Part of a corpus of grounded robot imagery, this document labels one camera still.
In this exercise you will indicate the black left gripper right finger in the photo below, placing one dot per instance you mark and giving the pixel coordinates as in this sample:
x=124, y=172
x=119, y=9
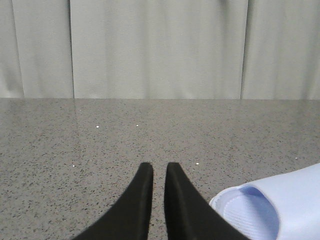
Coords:
x=187, y=215

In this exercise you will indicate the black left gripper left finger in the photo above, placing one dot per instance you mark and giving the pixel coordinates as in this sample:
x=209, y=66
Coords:
x=129, y=218

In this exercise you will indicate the light blue slipper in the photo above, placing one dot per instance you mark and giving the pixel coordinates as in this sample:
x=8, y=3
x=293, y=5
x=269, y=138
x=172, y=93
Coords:
x=281, y=207

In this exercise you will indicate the grey-white curtain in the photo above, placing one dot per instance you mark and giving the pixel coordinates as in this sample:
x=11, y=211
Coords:
x=160, y=49

